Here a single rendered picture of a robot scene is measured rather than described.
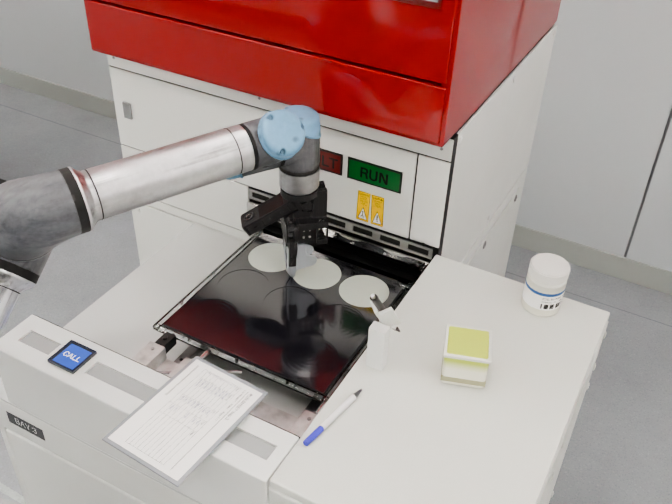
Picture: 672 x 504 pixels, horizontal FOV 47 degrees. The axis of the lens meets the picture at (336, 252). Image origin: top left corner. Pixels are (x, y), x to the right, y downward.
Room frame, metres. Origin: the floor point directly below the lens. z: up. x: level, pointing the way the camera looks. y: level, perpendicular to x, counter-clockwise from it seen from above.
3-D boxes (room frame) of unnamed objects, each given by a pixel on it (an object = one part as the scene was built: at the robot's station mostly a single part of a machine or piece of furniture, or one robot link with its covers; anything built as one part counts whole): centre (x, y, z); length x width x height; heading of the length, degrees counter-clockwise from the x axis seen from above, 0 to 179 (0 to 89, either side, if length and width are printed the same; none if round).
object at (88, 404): (0.84, 0.31, 0.89); 0.55 x 0.09 x 0.14; 63
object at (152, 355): (0.96, 0.33, 0.89); 0.08 x 0.03 x 0.03; 153
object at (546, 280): (1.08, -0.38, 1.01); 0.07 x 0.07 x 0.10
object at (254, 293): (1.13, 0.09, 0.90); 0.34 x 0.34 x 0.01; 63
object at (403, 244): (1.33, 0.00, 0.96); 0.44 x 0.01 x 0.02; 63
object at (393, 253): (1.33, 0.00, 0.89); 0.44 x 0.02 x 0.10; 63
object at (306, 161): (1.22, 0.08, 1.21); 0.09 x 0.08 x 0.11; 122
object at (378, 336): (0.92, -0.08, 1.03); 0.06 x 0.04 x 0.13; 153
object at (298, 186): (1.22, 0.07, 1.13); 0.08 x 0.08 x 0.05
